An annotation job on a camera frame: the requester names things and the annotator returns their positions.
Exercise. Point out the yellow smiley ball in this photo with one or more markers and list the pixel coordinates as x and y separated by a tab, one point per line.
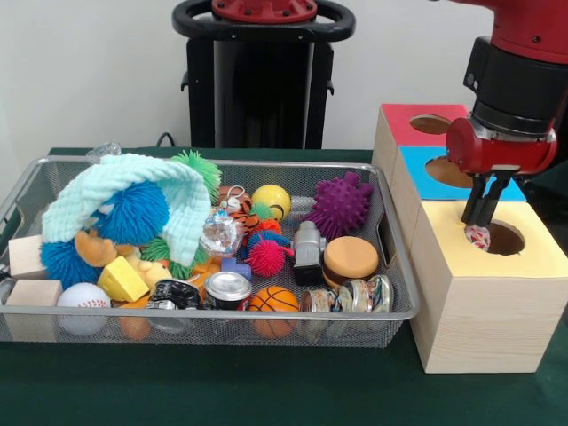
271	199

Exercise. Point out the blue koosh ball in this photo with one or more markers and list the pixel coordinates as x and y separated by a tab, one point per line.
133	208

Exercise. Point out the grey toy robot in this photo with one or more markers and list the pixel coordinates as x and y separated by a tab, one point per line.
308	253

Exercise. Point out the wooden box three holes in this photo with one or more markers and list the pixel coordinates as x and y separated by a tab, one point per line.
488	319

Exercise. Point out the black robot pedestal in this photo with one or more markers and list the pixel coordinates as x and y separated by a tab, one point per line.
266	89

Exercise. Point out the white baseball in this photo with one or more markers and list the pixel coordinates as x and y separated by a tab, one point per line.
83	302

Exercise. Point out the toy hamburger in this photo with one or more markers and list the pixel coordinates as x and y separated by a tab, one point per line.
350	259

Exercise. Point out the dark green table cloth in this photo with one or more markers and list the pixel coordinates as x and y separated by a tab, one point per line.
222	390
554	197

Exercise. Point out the purple spiky ball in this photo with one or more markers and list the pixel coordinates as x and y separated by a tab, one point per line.
341	206

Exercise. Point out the pink spiky rubber ball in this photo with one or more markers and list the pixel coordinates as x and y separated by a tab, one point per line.
266	259

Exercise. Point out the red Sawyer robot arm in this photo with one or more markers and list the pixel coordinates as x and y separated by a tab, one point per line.
519	75

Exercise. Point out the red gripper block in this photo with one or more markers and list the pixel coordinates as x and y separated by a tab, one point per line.
501	155

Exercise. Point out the small orange basketball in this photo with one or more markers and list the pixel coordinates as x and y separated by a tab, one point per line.
274	302

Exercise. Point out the colourful polka-dot cloth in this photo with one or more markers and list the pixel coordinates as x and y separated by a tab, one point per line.
478	237

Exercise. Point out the silver drink can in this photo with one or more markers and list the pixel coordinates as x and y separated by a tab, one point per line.
227	288

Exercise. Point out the mint green waffle cloth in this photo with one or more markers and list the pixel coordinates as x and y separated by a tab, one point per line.
133	171

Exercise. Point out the shallow silver mesh bin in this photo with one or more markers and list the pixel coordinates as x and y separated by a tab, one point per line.
364	333

